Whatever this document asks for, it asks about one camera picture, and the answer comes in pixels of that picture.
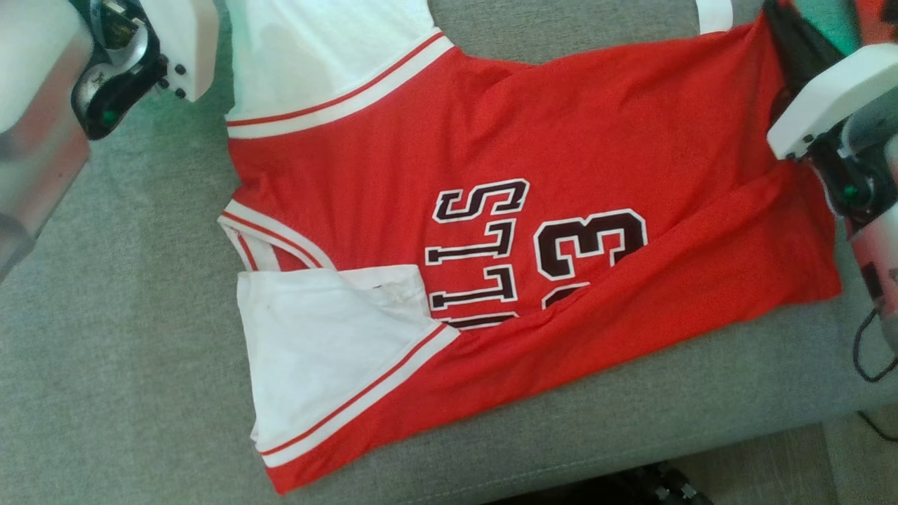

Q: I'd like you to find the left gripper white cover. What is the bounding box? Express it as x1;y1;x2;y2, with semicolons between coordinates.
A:
69;0;220;142

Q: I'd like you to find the thin black cable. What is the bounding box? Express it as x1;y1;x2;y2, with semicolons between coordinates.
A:
852;307;898;384
857;410;898;443

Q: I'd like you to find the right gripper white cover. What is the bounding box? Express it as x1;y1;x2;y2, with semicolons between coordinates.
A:
761;0;898;227

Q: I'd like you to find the large grey sofa seat cushion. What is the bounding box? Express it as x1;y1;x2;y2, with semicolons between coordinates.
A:
0;0;898;505

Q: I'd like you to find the red white basketball jersey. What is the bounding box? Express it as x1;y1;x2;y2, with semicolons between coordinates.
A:
217;0;843;496

